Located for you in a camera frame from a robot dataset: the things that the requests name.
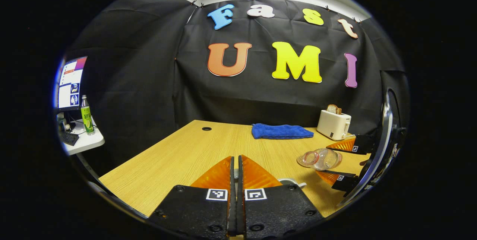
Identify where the computer monitor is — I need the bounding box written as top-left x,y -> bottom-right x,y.
56,56 -> 88,112

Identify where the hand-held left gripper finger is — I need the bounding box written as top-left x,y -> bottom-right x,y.
149,155 -> 236,239
238,155 -> 324,240

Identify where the white side table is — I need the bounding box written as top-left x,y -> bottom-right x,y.
60,119 -> 105,156

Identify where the black keyboard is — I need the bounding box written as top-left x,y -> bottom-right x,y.
60,132 -> 79,146

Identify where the white toaster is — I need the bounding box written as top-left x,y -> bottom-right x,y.
317,110 -> 352,141

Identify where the green drink bottle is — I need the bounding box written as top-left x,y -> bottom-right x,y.
81,95 -> 95,135

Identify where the clear plastic water bottle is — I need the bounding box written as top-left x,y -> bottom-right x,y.
297,148 -> 343,171

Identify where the black backdrop cloth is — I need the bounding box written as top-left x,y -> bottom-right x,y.
61,0 -> 407,175

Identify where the blue towel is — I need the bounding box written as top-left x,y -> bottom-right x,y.
252,123 -> 314,140

